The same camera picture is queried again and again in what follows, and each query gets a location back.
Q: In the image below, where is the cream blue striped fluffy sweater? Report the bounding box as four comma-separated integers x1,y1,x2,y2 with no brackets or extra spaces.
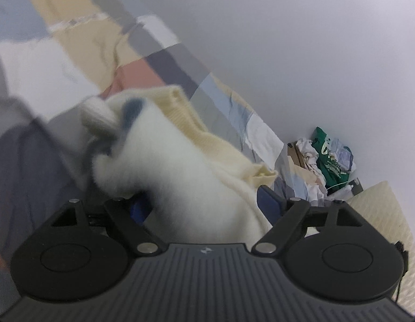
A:
80,86,285,246

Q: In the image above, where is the pile of clothes green shirt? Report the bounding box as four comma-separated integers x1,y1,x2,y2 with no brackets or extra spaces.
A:
287,127,363,205

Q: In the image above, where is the cream quilted pillow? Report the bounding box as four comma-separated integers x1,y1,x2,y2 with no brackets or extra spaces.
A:
348,181,415,313

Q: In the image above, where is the patchwork pastel bed quilt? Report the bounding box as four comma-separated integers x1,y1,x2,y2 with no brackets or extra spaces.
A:
0,0,329,306

